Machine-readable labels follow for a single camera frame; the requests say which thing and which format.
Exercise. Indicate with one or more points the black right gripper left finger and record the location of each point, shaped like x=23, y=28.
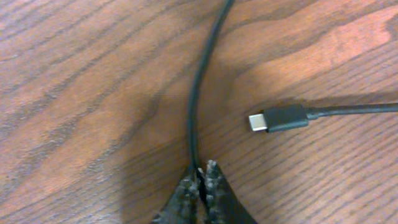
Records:
x=181, y=207

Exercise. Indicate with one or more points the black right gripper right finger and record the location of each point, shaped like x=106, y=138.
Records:
x=221, y=204

